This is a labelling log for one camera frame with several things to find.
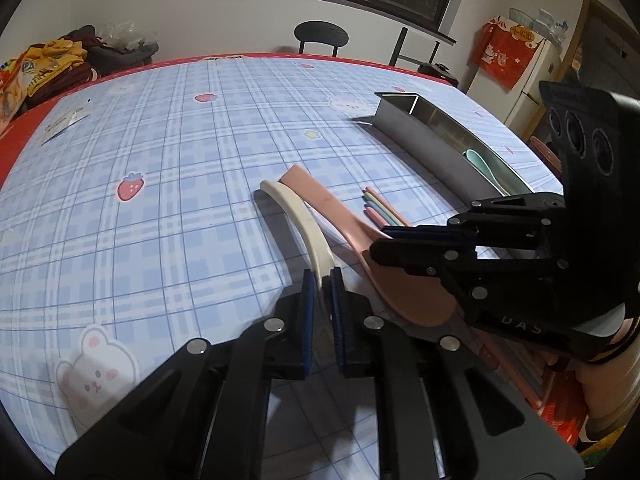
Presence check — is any white paper card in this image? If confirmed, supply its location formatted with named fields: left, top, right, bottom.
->
left=40, top=106, right=92, bottom=147

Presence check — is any yellow garment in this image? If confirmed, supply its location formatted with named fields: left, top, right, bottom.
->
left=22, top=37, right=88, bottom=96

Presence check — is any pile of clothes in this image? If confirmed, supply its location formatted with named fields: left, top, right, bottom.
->
left=25, top=25, right=101, bottom=108

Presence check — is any clear plastic bag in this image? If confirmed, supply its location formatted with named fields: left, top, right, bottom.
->
left=97, top=21, right=146, bottom=51

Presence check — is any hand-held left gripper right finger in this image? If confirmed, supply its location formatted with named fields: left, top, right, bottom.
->
left=322, top=266, right=586, bottom=480

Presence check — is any stainless steel utensil tray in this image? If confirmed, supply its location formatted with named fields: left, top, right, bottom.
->
left=374, top=91, right=543, bottom=261

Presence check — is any black round-back chair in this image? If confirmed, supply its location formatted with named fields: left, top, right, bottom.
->
left=293, top=21, right=349, bottom=57

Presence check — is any red plastic object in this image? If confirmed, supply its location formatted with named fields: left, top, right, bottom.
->
left=547, top=370, right=588, bottom=446

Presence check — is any pink chopstick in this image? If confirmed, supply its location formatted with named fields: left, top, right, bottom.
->
left=364, top=186, right=546, bottom=413
left=364, top=204, right=541, bottom=413

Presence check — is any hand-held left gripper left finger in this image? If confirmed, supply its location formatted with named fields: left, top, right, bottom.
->
left=57, top=267, right=318, bottom=480

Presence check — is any pink spoon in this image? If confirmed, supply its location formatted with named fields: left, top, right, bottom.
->
left=279, top=164, right=460, bottom=329

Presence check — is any red printed hanging cloth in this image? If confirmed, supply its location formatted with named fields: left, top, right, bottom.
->
left=470, top=16, right=541, bottom=92

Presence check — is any green spoon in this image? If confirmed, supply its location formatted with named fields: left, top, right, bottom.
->
left=461, top=148, right=508, bottom=196

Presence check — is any green chopstick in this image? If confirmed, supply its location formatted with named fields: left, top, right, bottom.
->
left=362, top=197, right=403, bottom=228
left=363, top=191, right=408, bottom=228

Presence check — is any orange snack packet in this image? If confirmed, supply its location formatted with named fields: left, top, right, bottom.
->
left=0, top=55, right=31, bottom=128

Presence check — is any pink plastic stool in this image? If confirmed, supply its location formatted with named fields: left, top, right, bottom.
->
left=529, top=135, right=563, bottom=181

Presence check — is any brown door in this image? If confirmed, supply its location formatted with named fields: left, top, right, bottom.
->
left=560, top=0, right=640, bottom=106

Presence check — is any white refrigerator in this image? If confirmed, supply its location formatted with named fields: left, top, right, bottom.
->
left=467, top=35, right=563, bottom=131

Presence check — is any cream spoon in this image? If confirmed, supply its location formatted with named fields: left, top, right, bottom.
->
left=259, top=179, right=341, bottom=361

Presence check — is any blue plaid printed tablecloth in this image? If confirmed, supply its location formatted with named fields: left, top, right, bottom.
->
left=0, top=52, right=566, bottom=480

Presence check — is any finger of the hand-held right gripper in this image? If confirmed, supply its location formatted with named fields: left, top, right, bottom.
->
left=370, top=237, right=571, bottom=321
left=382, top=192, right=568, bottom=248

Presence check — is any electric pressure cooker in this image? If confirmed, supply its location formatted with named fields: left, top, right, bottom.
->
left=417, top=61, right=461, bottom=92

